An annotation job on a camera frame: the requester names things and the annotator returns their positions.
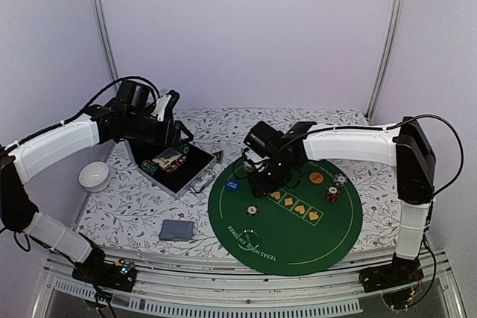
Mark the aluminium corner post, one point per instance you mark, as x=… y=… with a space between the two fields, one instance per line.
x=107 y=49
x=385 y=59

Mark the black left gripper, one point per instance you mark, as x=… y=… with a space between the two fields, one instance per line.
x=173 y=141

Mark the card box in case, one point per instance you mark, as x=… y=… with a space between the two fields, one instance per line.
x=167 y=158

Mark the blue playing card deck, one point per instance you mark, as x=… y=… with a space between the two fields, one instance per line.
x=176 y=230

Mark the right aluminium corner post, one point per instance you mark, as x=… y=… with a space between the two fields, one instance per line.
x=385 y=59

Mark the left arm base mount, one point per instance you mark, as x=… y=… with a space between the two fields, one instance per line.
x=119 y=275

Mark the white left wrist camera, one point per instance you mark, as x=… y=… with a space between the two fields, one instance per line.
x=165 y=105

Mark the aluminium poker chip case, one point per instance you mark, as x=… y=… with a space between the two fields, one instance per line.
x=192 y=173

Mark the green chip stack in case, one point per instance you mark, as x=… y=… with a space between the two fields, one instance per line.
x=150 y=168

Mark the round green poker mat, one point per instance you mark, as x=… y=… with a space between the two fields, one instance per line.
x=300 y=232

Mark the left aluminium corner post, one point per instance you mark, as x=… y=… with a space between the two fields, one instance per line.
x=107 y=49

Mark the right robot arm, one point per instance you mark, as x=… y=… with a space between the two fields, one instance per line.
x=274 y=155

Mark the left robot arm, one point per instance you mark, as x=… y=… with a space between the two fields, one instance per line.
x=138 y=113

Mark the blue small blind button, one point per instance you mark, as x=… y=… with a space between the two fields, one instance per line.
x=232 y=185

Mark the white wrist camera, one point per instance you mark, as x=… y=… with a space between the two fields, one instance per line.
x=165 y=105
x=252 y=157

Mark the clear dealer button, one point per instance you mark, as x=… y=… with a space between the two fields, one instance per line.
x=248 y=239

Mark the orange big blind button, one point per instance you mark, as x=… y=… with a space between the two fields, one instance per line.
x=316 y=178

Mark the black white chip stack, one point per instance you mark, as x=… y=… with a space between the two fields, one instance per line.
x=249 y=168

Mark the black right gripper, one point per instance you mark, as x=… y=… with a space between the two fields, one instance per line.
x=261 y=188

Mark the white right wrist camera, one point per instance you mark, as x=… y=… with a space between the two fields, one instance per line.
x=252 y=157

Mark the white bowl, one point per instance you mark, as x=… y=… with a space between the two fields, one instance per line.
x=95 y=176

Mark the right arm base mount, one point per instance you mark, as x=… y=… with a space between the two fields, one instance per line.
x=399 y=272

